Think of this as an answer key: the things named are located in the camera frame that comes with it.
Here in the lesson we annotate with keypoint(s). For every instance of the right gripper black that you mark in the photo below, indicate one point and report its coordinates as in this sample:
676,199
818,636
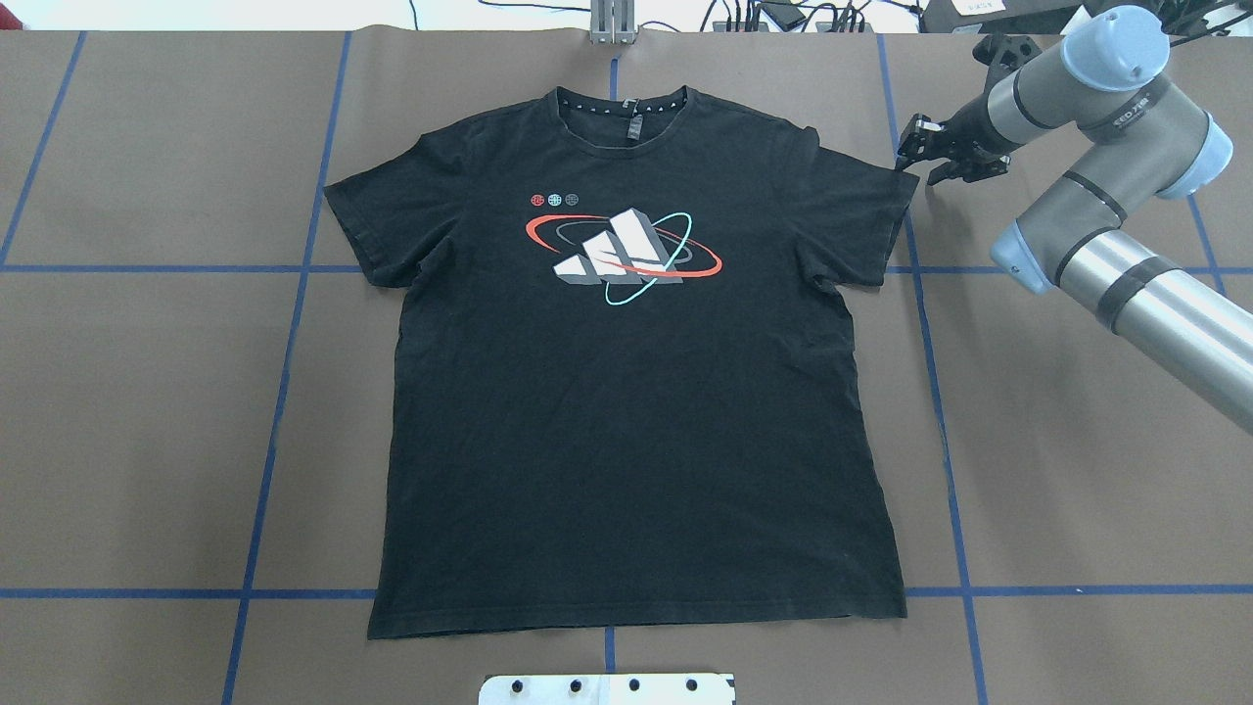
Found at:
970,129

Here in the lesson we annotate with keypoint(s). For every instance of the black graphic t-shirt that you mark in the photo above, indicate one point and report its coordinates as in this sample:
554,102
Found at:
625,385

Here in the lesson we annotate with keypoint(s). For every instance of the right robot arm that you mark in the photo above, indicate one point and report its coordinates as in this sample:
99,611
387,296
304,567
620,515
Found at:
1148,140

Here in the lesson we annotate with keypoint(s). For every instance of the aluminium frame post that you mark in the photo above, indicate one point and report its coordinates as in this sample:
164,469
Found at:
612,22

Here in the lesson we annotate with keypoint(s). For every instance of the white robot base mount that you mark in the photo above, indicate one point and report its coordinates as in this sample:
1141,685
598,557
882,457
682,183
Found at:
637,688

